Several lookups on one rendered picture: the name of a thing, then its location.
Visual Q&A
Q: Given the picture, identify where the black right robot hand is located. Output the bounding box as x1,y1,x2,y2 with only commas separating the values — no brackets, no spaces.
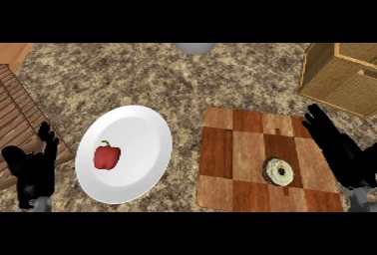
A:
299,104,377,191

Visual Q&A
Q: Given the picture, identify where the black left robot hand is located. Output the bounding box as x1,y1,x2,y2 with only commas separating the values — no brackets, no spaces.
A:
0,121,60,210

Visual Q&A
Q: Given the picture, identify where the brown slatted wooden board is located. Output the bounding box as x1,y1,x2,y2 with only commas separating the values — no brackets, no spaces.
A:
0,64,76,190

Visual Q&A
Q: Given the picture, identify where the white frosted cupcake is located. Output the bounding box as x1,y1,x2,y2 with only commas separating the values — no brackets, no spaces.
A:
259,156,295,187

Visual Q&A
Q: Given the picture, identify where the checkered wooden cutting board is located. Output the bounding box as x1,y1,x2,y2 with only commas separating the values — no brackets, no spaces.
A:
194,107,345,213

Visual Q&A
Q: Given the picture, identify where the tan wicker basket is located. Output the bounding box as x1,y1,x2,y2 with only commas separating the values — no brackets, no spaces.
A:
296,43,377,120

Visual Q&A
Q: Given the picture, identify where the red bell pepper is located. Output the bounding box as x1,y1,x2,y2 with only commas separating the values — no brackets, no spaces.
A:
92,139,122,171

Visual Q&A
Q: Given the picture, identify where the white oval plate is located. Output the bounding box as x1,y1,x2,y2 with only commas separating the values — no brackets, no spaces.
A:
73,105,174,205

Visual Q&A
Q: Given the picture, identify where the pale wooden panel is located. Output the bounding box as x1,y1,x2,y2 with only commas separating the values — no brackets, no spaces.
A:
0,43,35,73

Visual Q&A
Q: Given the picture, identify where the grey rounded object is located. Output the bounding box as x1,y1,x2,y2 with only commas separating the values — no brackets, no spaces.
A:
174,43,215,56

